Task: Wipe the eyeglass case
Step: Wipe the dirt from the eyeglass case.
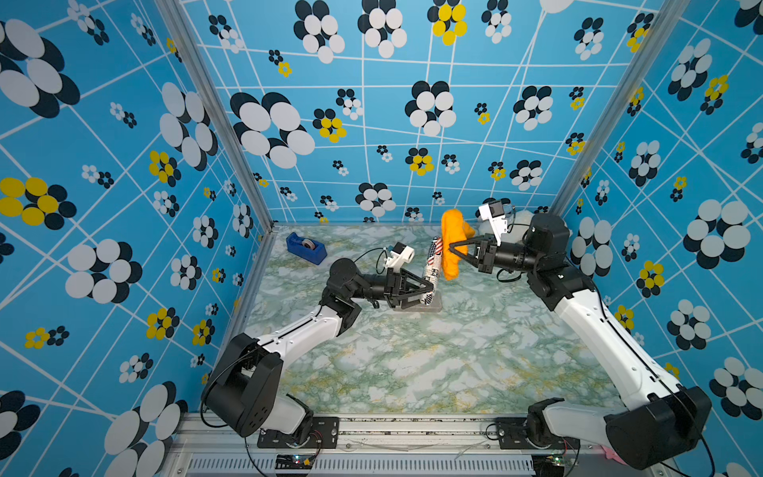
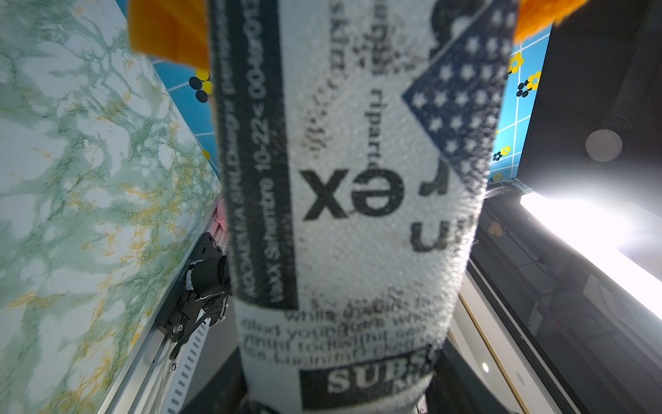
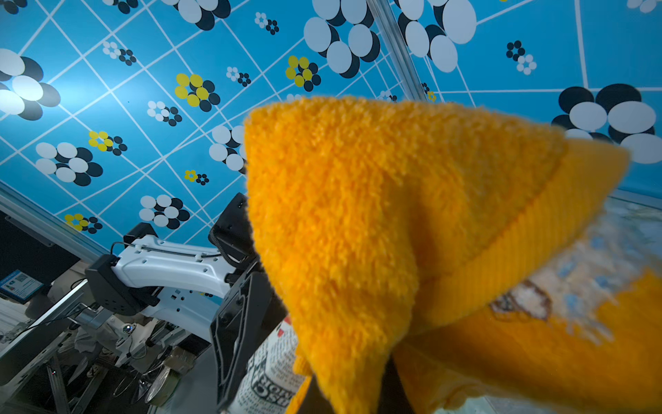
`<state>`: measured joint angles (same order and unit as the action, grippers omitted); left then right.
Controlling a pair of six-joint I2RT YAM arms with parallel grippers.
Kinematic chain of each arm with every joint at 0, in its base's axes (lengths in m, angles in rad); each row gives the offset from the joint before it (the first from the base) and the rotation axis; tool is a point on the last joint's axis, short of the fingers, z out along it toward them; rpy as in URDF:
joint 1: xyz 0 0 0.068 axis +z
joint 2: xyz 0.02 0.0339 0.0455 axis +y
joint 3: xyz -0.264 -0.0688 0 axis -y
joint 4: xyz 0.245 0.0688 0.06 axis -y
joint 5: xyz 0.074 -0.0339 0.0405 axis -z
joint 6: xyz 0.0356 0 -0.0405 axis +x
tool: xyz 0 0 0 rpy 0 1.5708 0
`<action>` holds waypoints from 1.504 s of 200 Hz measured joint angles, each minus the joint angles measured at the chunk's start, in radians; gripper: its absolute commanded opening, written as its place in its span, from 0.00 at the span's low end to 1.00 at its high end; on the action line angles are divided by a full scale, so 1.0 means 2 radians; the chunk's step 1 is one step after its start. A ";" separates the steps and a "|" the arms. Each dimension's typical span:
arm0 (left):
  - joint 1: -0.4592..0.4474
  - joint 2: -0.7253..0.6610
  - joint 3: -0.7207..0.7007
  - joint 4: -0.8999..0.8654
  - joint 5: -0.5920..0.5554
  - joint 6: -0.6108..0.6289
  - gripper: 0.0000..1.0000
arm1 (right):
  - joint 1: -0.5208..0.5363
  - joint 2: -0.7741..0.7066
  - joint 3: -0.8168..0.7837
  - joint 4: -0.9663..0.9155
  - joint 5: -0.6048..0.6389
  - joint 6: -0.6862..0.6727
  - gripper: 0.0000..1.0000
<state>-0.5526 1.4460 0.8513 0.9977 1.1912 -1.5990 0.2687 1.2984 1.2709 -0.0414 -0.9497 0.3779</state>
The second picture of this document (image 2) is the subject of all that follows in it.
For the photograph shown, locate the orange microfiber cloth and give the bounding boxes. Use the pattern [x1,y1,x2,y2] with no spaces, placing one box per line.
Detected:
[127,0,586,70]

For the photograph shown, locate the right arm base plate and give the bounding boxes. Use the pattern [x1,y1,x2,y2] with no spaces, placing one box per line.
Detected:
[156,232,231,361]

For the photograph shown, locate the newspaper print eyeglass case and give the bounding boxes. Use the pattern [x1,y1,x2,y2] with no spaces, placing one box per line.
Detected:
[209,1,519,413]

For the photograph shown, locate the aluminium front rail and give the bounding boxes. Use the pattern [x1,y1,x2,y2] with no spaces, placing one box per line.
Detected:
[99,203,227,413]

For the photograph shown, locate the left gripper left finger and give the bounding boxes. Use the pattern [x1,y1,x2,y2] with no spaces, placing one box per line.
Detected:
[180,348,248,414]

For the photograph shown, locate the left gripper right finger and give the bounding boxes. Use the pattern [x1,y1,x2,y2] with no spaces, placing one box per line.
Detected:
[426,340,510,414]

